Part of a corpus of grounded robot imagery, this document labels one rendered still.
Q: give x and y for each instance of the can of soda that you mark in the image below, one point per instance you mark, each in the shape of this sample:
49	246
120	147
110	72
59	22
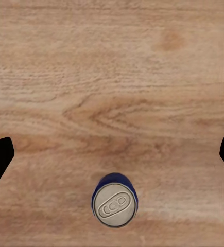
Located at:
115	201

